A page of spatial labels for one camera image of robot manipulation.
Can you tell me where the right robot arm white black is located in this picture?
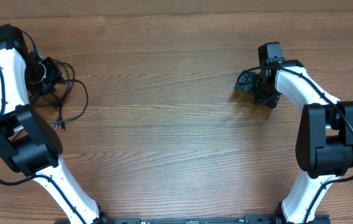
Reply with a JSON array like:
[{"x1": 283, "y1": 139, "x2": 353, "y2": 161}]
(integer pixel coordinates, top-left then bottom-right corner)
[{"x1": 234, "y1": 42, "x2": 353, "y2": 223}]

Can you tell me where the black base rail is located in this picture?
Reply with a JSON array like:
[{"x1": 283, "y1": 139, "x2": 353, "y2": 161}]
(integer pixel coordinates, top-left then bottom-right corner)
[{"x1": 54, "y1": 213, "x2": 331, "y2": 224}]

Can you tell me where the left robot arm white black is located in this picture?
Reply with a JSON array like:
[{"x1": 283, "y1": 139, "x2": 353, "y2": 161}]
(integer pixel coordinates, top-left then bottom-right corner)
[{"x1": 0, "y1": 24, "x2": 109, "y2": 223}]

